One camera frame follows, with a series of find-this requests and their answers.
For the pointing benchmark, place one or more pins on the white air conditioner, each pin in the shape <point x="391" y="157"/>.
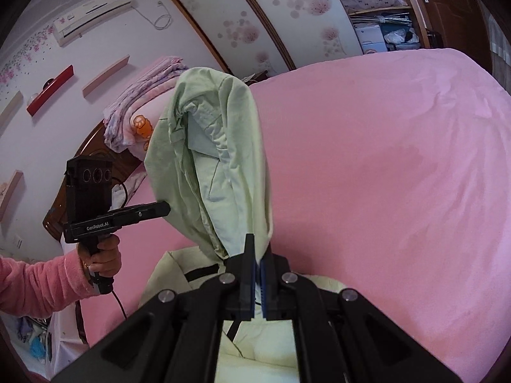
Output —
<point x="92" y="14"/>

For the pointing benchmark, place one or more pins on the wooden nightstand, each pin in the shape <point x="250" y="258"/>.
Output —
<point x="257" y="78"/>

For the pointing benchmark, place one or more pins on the green and black jacket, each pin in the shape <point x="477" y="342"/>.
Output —
<point x="223" y="147"/>

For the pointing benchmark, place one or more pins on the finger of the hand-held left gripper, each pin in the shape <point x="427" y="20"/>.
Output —
<point x="151" y="209"/>

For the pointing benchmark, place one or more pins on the blue plastic bag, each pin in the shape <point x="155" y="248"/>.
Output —
<point x="38" y="347"/>

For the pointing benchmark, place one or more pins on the white wall socket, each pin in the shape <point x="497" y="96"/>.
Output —
<point x="18" y="241"/>

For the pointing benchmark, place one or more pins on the wooden headboard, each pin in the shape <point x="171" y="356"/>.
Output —
<point x="92" y="143"/>

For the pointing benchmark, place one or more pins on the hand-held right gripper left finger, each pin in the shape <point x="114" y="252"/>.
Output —
<point x="250" y="283"/>

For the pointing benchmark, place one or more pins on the small black object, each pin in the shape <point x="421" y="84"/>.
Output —
<point x="434" y="38"/>

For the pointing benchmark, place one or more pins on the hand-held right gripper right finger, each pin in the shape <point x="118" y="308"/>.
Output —
<point x="263" y="287"/>

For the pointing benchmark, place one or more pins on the person's left hand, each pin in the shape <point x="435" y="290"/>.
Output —
<point x="109" y="257"/>

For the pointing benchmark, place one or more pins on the floral sliding wardrobe door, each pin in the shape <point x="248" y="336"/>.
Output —
<point x="303" y="4"/>
<point x="207" y="8"/>

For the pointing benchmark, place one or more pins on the purple striped folded blanket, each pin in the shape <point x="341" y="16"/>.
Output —
<point x="135" y="91"/>

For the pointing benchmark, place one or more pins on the metal clothes hangers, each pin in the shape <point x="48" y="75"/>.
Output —
<point x="381" y="20"/>

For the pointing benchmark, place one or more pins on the brown wooden door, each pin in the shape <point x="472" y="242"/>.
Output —
<point x="451" y="16"/>

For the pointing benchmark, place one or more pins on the white plastic bag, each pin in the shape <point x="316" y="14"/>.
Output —
<point x="395" y="36"/>

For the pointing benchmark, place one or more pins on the white appliance box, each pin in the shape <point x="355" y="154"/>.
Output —
<point x="370" y="39"/>

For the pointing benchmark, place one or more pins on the pink bed blanket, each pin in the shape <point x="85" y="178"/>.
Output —
<point x="379" y="167"/>

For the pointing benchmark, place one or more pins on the red wall shelf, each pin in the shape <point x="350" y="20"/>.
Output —
<point x="50" y="91"/>

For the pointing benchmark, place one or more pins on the beige wall shelf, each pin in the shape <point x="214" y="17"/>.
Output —
<point x="12" y="195"/>
<point x="11" y="109"/>
<point x="106" y="76"/>

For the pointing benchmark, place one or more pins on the small round shelf ornament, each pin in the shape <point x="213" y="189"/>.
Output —
<point x="48" y="83"/>
<point x="34" y="97"/>

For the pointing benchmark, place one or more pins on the person's left forearm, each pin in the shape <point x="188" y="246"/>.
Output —
<point x="36" y="283"/>

